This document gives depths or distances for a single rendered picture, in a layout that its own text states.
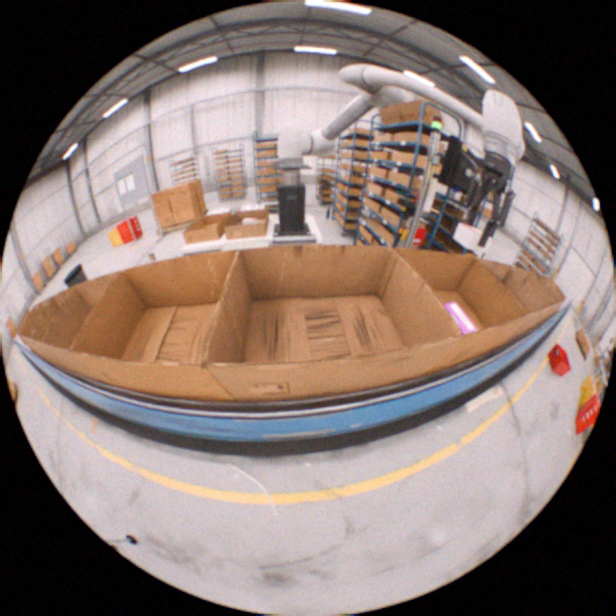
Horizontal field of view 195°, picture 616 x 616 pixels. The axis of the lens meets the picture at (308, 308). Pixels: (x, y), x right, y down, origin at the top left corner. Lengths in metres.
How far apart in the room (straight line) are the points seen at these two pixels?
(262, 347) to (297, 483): 0.99
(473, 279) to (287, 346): 0.69
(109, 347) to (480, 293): 1.17
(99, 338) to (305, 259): 0.58
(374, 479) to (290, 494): 0.51
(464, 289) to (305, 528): 1.46
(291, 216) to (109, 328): 1.11
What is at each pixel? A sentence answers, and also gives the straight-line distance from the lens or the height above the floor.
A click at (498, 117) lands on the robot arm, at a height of 1.48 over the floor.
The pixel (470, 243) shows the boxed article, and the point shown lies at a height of 1.14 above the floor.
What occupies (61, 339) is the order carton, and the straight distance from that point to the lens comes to 0.95.
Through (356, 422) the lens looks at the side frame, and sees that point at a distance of 0.34.
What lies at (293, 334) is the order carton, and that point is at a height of 0.89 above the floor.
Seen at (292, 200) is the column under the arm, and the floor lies 0.99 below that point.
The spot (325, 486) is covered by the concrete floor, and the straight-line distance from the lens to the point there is 1.27.
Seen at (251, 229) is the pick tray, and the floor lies 0.81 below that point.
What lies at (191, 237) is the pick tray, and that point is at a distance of 1.44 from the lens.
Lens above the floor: 1.24
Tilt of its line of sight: 46 degrees down
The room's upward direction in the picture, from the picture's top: 3 degrees clockwise
